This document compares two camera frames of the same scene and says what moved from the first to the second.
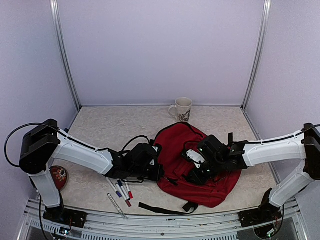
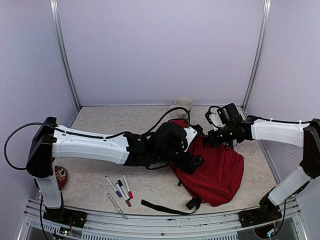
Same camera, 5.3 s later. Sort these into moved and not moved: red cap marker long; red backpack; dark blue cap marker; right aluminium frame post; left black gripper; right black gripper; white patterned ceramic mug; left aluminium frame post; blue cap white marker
Moved: red backpack; left black gripper; right black gripper
Not moved: dark blue cap marker; red cap marker long; white patterned ceramic mug; left aluminium frame post; blue cap white marker; right aluminium frame post
